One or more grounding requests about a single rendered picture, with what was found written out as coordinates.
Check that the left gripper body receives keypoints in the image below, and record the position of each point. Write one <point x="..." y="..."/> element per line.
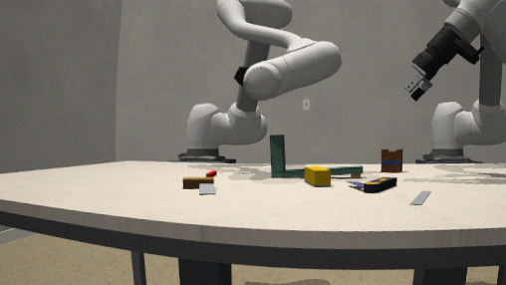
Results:
<point x="448" y="42"/>

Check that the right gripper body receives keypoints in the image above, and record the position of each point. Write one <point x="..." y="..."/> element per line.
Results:
<point x="240" y="75"/>

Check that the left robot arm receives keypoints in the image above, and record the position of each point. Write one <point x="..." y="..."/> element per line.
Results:
<point x="452" y="128"/>

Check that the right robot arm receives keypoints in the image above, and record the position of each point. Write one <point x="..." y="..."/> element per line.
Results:
<point x="306" y="63"/>

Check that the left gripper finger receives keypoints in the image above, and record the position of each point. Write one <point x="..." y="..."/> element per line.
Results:
<point x="420" y="75"/>
<point x="421" y="90"/>

